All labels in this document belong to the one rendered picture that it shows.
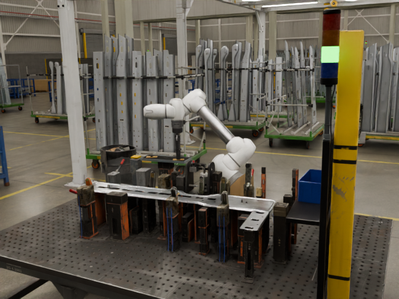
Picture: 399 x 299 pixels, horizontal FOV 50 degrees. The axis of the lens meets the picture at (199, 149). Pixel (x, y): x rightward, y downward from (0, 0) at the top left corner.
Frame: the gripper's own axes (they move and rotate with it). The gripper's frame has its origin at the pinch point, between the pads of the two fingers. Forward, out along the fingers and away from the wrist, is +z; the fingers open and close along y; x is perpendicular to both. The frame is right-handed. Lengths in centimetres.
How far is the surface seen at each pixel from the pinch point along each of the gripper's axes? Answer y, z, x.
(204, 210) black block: 61, 21, 22
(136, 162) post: -8.5, 8.4, -33.4
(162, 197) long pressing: 39.4, 20.1, -6.9
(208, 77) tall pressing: -772, -19, -9
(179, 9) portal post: -631, -168, -63
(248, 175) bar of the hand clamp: 35, 7, 50
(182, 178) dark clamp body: 19.3, 13.3, 4.7
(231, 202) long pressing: 49, 20, 39
